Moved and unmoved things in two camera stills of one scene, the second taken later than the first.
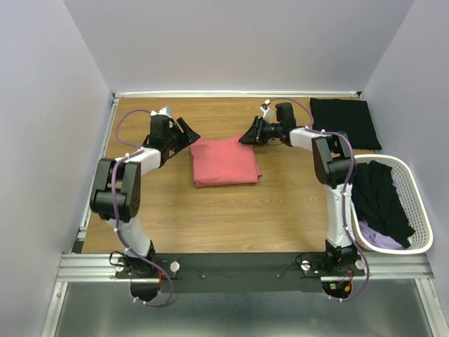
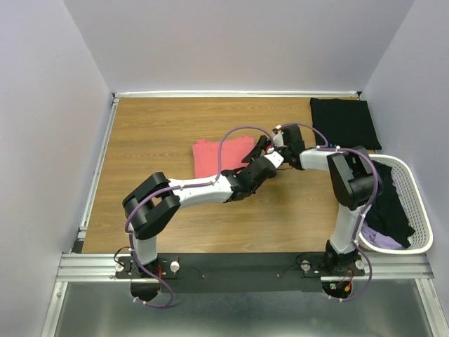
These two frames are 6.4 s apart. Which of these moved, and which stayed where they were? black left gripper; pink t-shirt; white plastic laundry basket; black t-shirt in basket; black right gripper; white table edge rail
Moved: black left gripper; black right gripper
Stayed: white plastic laundry basket; black t-shirt in basket; pink t-shirt; white table edge rail
